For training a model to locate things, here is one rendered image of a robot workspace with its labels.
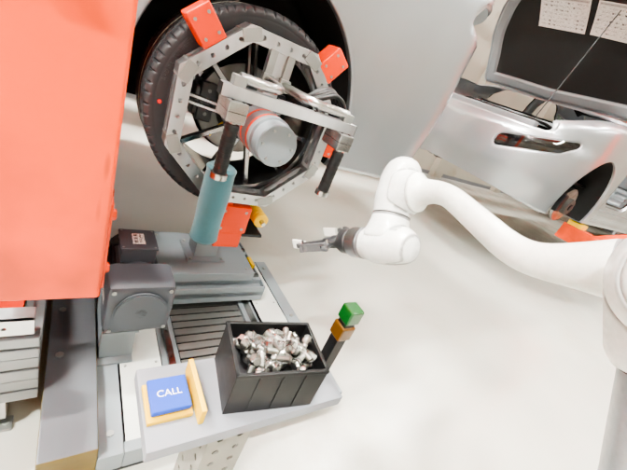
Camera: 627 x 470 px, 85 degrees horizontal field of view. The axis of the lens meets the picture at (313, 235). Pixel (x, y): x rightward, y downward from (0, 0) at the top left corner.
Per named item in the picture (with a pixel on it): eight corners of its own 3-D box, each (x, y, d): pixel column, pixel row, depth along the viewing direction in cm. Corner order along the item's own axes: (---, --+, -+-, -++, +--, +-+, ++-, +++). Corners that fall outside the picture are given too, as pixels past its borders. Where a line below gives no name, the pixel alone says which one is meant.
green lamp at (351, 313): (349, 313, 82) (355, 300, 80) (358, 325, 79) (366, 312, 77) (336, 314, 79) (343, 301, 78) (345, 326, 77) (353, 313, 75)
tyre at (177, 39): (328, 123, 157) (257, -44, 110) (356, 142, 141) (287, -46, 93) (212, 208, 153) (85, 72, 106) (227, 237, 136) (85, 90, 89)
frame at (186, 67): (294, 203, 141) (347, 67, 118) (300, 212, 136) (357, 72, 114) (151, 185, 109) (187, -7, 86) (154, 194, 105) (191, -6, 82)
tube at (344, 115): (320, 106, 115) (332, 74, 111) (351, 125, 102) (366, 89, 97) (274, 90, 105) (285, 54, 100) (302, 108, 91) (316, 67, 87)
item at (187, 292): (236, 255, 183) (241, 240, 179) (259, 300, 158) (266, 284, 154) (132, 253, 154) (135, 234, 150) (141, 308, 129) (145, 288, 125)
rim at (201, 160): (308, 119, 151) (250, -5, 115) (335, 137, 135) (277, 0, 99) (215, 186, 148) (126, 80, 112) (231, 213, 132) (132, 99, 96)
